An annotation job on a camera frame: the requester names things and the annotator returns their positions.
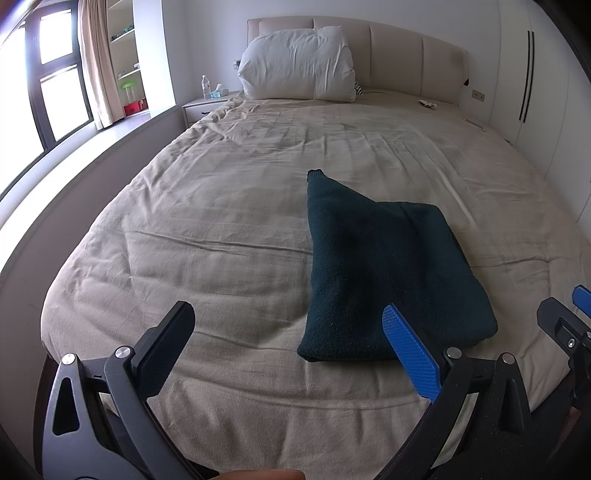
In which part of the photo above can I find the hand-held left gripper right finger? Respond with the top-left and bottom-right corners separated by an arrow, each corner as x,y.
373,303 -> 537,480

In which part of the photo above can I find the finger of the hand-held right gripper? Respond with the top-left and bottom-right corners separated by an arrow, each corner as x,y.
536,297 -> 591,366
571,285 -> 591,320

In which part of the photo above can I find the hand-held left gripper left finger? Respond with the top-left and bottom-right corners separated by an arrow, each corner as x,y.
41,301 -> 197,480

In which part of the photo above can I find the dark green towel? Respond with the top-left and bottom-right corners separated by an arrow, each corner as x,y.
296,169 -> 499,364

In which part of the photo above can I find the person's left hand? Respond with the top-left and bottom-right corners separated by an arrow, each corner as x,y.
216,469 -> 306,480

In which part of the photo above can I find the bed with beige sheet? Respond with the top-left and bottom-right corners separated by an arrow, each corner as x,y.
39,89 -> 591,477

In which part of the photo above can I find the white window bench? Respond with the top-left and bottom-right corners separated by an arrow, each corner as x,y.
0,104 -> 186,298

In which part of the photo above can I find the white wardrobe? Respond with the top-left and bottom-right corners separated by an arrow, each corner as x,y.
488,0 -> 591,224

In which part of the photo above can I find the white nightstand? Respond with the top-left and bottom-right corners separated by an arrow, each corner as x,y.
182,89 -> 243,131

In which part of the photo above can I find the dark framed window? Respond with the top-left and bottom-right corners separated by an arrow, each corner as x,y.
0,0 -> 96,197

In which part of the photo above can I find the beige curtain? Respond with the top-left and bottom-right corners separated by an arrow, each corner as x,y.
76,0 -> 117,131

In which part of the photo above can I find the beige padded headboard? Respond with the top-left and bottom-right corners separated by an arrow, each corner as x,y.
246,17 -> 470,100

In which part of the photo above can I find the white pillow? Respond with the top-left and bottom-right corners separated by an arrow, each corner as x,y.
236,26 -> 359,103

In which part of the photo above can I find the black wardrobe handle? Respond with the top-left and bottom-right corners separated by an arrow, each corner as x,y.
517,30 -> 536,123

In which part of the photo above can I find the white wall shelf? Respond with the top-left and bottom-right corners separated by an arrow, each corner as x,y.
106,0 -> 149,121

